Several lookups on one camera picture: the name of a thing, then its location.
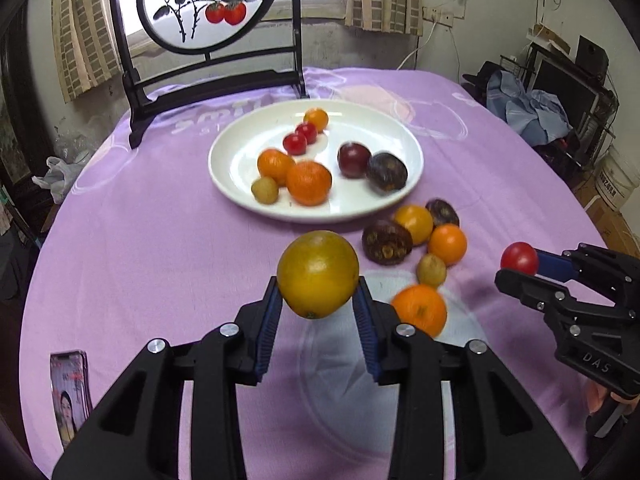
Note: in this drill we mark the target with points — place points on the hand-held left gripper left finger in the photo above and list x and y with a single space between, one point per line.
265 330

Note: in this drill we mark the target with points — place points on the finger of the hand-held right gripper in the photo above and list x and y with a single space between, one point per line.
552 264
525 287

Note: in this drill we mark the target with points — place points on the red tomato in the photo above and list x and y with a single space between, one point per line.
306 132
520 258
294 143

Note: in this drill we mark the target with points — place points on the dark passion fruit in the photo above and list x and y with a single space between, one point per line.
387 241
442 212
386 172

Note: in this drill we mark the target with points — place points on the white oval plate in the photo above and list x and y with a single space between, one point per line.
235 160

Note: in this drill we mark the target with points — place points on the white bucket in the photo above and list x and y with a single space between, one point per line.
617 180

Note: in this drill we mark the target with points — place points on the yellow orange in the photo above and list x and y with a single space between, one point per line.
413 222
318 274

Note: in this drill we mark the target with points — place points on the black monitor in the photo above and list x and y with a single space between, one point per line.
565 90

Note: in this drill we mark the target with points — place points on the orange mandarin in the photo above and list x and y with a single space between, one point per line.
419 310
447 244
308 182
316 120
275 166

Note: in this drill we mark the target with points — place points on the purple plum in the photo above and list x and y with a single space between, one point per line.
354 160

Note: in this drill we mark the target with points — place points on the smartphone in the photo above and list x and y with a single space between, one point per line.
70 400

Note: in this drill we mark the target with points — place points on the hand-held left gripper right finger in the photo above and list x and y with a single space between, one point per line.
367 335

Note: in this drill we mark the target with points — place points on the black speaker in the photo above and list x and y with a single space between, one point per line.
592 57

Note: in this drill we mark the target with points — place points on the person's right hand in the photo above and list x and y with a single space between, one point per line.
595 397

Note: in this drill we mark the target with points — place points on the white plastic bag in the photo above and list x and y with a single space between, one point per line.
57 177

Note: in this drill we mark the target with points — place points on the small yellow-green fruit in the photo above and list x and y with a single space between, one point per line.
264 190
431 269

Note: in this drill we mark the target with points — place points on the blue clothes pile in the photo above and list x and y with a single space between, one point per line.
530 110

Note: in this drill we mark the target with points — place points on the wall socket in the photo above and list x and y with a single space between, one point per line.
440 16

